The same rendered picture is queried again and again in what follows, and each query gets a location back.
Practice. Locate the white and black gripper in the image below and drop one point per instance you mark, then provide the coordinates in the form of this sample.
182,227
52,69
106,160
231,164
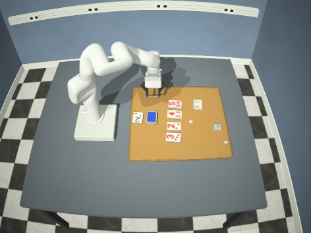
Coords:
153,84

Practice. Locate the blue card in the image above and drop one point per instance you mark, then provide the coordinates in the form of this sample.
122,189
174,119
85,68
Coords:
151,116

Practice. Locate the orange-tan rectangular mat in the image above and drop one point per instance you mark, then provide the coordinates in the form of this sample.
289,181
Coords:
199,140

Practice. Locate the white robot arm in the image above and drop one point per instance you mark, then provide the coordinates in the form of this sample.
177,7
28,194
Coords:
83,85

